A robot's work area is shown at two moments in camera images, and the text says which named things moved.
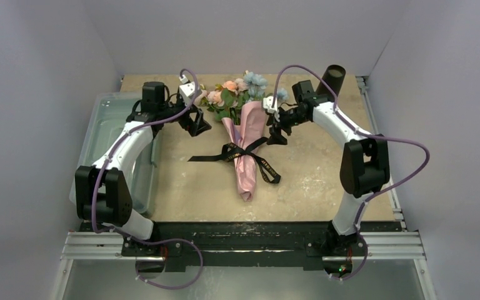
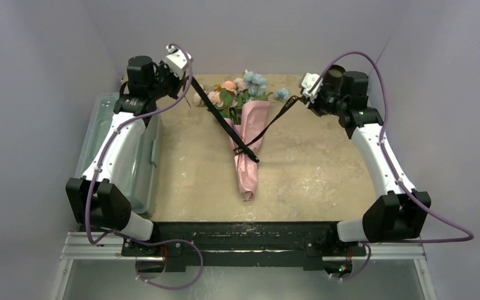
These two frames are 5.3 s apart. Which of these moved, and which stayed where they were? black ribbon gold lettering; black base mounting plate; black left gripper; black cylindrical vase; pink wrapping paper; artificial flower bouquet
Moved: black left gripper; black ribbon gold lettering
Stayed: black cylindrical vase; artificial flower bouquet; black base mounting plate; pink wrapping paper
